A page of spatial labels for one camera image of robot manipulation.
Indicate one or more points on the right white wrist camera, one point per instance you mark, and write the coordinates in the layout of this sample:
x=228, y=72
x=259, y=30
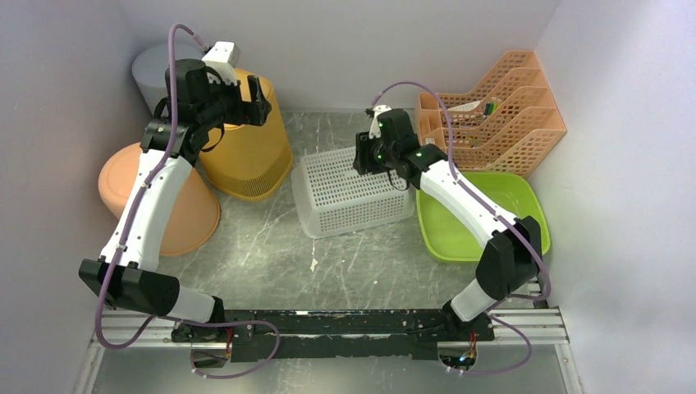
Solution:
x=375, y=129

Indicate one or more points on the orange plastic bucket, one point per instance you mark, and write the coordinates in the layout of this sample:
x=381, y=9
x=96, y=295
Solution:
x=195, y=214

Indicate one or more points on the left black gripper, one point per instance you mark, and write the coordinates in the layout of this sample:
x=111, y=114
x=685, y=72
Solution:
x=253, y=112

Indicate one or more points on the orange plastic file organizer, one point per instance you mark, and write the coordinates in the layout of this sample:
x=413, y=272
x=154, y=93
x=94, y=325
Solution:
x=515, y=138

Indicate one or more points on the light green plastic basket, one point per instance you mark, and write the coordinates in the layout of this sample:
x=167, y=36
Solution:
x=332, y=199

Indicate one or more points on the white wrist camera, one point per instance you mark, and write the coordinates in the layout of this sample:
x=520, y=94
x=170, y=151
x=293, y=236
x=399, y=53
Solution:
x=223, y=57
x=375, y=129

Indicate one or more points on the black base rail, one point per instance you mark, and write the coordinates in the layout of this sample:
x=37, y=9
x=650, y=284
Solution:
x=294, y=334

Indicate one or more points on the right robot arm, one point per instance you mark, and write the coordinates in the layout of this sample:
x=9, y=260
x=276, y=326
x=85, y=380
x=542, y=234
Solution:
x=512, y=246

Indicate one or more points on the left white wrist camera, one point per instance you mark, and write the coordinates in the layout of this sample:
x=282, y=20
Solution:
x=223, y=57

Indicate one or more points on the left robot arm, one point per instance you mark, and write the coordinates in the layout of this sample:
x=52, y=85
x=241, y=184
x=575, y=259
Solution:
x=199, y=98

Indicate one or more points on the yellow mesh waste basket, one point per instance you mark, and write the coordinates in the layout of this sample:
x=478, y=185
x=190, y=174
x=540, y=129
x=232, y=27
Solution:
x=249, y=162

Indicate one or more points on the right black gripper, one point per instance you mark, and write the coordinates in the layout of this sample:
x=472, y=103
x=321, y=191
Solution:
x=363, y=162

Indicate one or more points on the large grey plastic bucket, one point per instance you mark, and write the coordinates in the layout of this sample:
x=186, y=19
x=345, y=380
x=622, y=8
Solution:
x=148, y=70

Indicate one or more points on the aluminium frame rail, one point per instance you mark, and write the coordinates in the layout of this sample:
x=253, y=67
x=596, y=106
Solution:
x=512, y=327

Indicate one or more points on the green plastic basin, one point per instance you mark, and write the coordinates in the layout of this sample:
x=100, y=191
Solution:
x=449, y=241

